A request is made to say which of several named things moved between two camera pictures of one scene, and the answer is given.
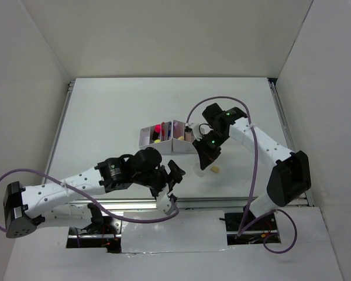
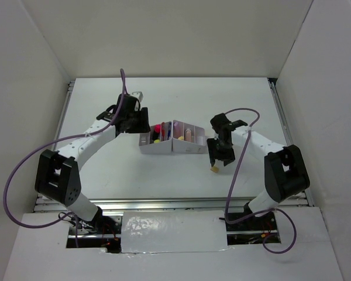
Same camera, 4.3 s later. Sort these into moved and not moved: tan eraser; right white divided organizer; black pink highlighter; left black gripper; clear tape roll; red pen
Moved: left black gripper; clear tape roll
Not moved: right white divided organizer; black pink highlighter; red pen; tan eraser
